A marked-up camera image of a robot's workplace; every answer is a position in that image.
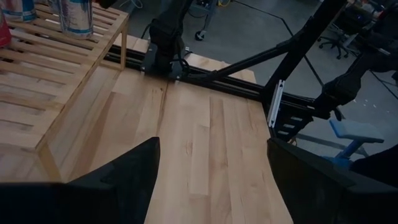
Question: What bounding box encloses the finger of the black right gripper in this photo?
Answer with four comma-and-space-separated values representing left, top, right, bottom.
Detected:
96, 0, 121, 9

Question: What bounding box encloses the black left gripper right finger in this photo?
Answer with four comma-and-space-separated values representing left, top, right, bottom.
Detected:
266, 138, 398, 224

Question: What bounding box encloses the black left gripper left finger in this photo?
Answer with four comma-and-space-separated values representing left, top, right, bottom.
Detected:
0, 136, 161, 224

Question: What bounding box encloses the silver slim can blue tab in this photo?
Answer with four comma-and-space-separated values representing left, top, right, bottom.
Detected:
58, 0, 95, 40

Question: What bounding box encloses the blue silver Red Bull can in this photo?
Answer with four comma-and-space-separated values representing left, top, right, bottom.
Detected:
0, 0, 37, 23

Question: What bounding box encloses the red white Spindrift can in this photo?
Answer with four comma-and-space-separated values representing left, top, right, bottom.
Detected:
0, 17, 12, 48

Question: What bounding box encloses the wooden slatted shelf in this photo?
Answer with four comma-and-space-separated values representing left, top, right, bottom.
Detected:
0, 0, 131, 183

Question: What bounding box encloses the blue stool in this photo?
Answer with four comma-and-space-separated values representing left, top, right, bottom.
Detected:
323, 118, 386, 170

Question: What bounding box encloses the metal cart with caster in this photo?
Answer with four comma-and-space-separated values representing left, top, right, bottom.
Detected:
186, 0, 220, 42

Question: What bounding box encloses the black office chair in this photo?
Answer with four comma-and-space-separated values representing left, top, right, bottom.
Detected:
317, 23, 358, 60

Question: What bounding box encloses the white bracket strip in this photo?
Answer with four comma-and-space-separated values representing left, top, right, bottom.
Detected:
267, 79, 286, 129

